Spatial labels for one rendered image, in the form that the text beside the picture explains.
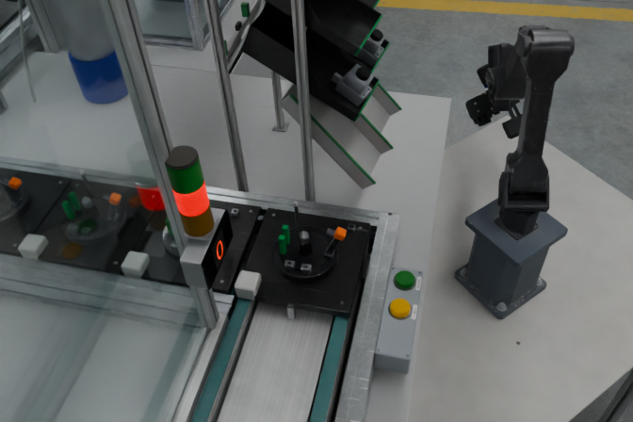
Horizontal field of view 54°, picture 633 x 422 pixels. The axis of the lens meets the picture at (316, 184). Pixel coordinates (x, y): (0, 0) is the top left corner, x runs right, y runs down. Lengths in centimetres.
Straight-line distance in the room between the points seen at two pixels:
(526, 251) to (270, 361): 54
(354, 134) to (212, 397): 67
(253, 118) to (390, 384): 91
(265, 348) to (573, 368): 62
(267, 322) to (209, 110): 81
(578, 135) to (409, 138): 162
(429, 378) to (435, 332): 11
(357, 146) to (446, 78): 204
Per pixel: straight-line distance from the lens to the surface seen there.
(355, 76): 130
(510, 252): 127
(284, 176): 166
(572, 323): 146
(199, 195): 96
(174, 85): 204
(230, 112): 137
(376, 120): 159
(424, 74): 350
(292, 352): 128
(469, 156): 174
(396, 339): 124
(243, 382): 126
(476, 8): 412
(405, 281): 130
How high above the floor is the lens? 203
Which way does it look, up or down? 46 degrees down
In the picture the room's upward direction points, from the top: 3 degrees counter-clockwise
